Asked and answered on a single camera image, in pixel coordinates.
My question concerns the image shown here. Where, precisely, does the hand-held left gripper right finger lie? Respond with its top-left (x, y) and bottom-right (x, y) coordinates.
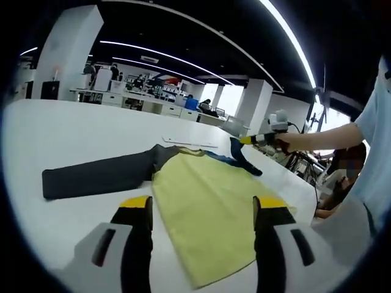
top-left (252, 196), bottom-right (349, 293)

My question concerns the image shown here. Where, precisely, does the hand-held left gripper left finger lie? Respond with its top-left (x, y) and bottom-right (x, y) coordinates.
top-left (65, 196), bottom-right (153, 293)

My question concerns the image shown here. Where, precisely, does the yellow-green garment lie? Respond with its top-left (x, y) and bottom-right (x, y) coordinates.
top-left (42, 137), bottom-right (299, 289)

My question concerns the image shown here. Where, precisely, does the person's right hand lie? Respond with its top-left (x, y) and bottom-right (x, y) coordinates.
top-left (274, 132), bottom-right (294, 154)

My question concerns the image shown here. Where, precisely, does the grey mesh chair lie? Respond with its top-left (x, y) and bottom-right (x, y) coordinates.
top-left (225, 115), bottom-right (252, 137)

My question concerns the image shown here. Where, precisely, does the white square pillar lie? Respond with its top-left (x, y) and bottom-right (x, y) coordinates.
top-left (32, 4), bottom-right (104, 100)
top-left (235, 78), bottom-right (273, 137)

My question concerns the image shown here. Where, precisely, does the black metal stand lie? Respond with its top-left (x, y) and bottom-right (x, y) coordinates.
top-left (285, 87), bottom-right (329, 184)

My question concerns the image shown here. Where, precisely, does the white flat strip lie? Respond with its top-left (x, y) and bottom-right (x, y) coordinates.
top-left (161, 136), bottom-right (218, 149)

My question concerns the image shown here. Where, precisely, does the person's light blue shirt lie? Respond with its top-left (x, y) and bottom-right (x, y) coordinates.
top-left (356, 56), bottom-right (391, 236)

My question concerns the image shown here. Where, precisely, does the white workbench with drawers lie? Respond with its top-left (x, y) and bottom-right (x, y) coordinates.
top-left (69, 87), bottom-right (227, 126)

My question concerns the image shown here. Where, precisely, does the white tall cabinet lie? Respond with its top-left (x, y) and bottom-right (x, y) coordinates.
top-left (95, 68), bottom-right (111, 92)

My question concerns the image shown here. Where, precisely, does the black cabinet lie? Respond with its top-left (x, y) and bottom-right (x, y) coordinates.
top-left (40, 81), bottom-right (60, 100)

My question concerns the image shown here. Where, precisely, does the black cable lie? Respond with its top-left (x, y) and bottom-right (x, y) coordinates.
top-left (287, 121), bottom-right (306, 135)

